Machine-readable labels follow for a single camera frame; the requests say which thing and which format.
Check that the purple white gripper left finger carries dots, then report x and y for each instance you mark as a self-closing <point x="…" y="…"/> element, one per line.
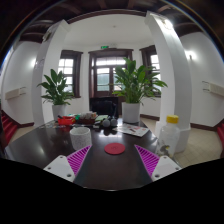
<point x="67" y="167"/>

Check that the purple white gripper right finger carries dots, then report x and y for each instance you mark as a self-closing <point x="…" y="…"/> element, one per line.
<point x="157" y="167"/>

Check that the white speckled ceramic cup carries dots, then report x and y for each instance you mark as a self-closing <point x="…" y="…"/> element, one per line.
<point x="80" y="137"/>

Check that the clear bottle yellow cap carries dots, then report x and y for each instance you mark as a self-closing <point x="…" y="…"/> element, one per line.
<point x="168" y="137"/>

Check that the red round coaster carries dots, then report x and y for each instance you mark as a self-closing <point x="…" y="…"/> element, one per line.
<point x="114" y="148"/>

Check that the red plastic basket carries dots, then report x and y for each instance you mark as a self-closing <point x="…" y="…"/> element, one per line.
<point x="66" y="120"/>

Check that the printed paper leaflet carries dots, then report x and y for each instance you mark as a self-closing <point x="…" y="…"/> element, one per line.
<point x="132" y="130"/>

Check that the brown snack tray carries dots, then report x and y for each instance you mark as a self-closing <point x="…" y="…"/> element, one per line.
<point x="87" y="118"/>

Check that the left potted plant white pot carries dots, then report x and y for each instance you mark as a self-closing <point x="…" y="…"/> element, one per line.
<point x="55" y="92"/>

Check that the potted plant white pot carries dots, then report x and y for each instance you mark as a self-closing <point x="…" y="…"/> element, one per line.
<point x="55" y="92"/>
<point x="135" y="84"/>

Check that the grey round ball left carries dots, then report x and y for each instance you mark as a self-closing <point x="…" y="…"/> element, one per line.
<point x="106" y="123"/>

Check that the grey round ball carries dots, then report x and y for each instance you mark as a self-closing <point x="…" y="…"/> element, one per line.
<point x="106" y="123"/>
<point x="114" y="122"/>

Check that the grey round ball right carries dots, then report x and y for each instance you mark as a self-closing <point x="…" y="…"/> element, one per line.
<point x="114" y="122"/>

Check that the black office chair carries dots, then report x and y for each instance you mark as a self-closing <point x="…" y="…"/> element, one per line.
<point x="104" y="106"/>

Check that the right potted plant white pot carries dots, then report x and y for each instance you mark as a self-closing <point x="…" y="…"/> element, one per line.
<point x="135" y="84"/>

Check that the left dark framed window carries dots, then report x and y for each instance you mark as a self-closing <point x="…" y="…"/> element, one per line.
<point x="69" y="64"/>

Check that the dark framed window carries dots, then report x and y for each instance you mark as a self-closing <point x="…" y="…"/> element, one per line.
<point x="69" y="64"/>
<point x="152" y="65"/>

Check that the right dark framed window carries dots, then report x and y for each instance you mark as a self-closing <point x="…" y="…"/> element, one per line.
<point x="152" y="65"/>

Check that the dark wooden door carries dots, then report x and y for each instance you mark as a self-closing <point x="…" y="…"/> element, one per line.
<point x="102" y="65"/>

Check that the green exit sign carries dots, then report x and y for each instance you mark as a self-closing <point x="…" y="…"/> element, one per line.
<point x="105" y="47"/>

